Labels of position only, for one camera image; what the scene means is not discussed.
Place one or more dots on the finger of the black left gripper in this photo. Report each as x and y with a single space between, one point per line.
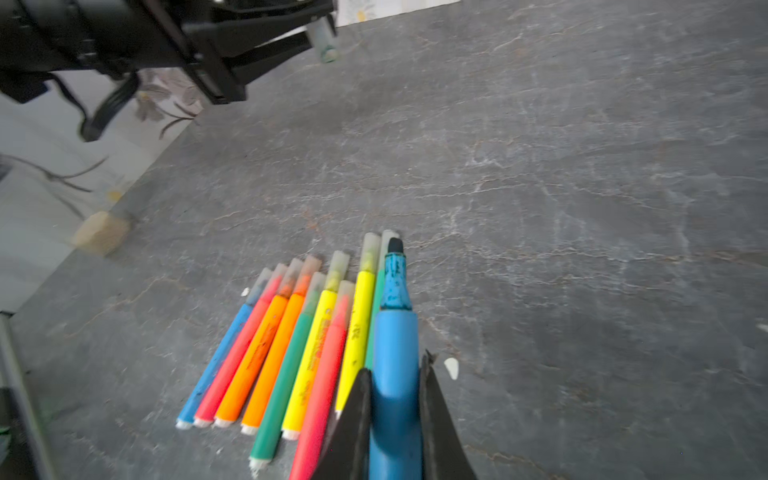
233 28
224 80

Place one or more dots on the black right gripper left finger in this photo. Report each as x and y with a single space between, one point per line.
347 454

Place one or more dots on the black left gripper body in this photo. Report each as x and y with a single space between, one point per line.
110 37

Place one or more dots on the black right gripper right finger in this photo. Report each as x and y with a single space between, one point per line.
443 455

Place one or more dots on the thick blue marker pen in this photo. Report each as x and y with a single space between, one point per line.
395 435

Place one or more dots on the yellow marker pen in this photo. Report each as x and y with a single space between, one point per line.
323 311
357 338

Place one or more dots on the translucent blue pen cap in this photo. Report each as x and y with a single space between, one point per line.
322 37

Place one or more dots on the teal green marker pen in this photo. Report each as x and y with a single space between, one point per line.
387 235

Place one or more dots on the orange marker pen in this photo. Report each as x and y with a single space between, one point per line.
248 370
281 338

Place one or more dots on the pink marker pen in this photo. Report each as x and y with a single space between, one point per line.
205 413

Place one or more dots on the thin blue marker pen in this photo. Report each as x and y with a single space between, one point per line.
185 418

